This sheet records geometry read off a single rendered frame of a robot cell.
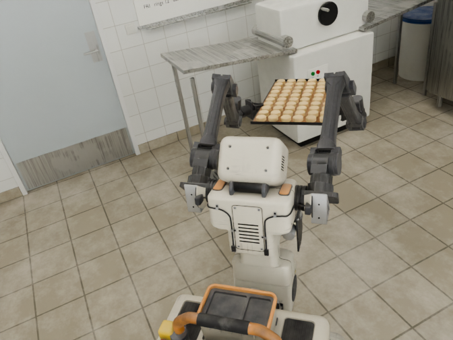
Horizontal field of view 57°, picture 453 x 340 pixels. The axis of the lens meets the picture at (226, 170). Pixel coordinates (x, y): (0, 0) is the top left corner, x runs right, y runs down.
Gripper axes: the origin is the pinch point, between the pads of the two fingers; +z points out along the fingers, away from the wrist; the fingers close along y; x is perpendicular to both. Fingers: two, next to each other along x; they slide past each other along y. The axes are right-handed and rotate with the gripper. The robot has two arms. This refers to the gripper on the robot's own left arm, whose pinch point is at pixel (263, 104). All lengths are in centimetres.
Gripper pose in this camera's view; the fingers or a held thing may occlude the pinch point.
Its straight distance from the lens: 228.8
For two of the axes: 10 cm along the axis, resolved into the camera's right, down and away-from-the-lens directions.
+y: 1.2, 8.4, 5.3
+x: 4.7, 4.3, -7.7
